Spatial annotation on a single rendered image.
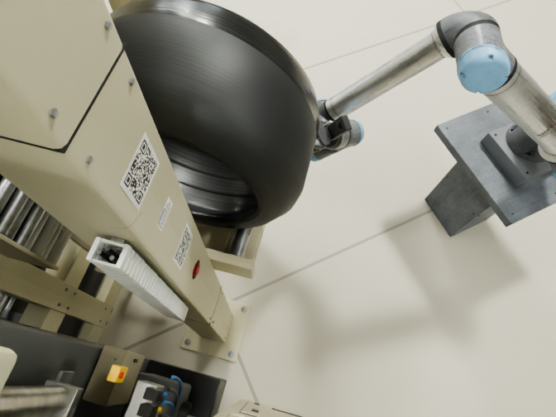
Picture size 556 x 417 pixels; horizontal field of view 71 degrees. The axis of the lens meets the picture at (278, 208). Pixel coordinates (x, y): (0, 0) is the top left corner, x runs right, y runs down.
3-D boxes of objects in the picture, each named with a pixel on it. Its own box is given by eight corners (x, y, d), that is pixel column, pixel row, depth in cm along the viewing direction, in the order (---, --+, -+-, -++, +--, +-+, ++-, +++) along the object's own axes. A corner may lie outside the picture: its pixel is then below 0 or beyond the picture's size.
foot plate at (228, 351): (235, 362, 180) (235, 361, 178) (180, 347, 182) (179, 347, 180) (251, 305, 191) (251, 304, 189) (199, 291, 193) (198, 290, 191)
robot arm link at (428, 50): (481, -18, 104) (302, 103, 151) (489, 12, 98) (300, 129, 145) (500, 10, 111) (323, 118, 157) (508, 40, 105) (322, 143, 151)
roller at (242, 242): (245, 265, 108) (236, 258, 105) (232, 263, 110) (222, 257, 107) (276, 160, 122) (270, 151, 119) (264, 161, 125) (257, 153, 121)
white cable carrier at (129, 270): (184, 322, 96) (119, 268, 52) (165, 316, 96) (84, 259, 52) (190, 304, 97) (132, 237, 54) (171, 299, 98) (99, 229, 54)
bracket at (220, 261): (252, 279, 111) (251, 270, 102) (121, 244, 113) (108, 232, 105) (256, 268, 112) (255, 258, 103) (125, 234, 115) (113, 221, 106)
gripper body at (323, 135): (302, 156, 119) (323, 152, 129) (323, 145, 114) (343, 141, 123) (292, 133, 120) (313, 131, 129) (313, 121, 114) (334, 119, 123)
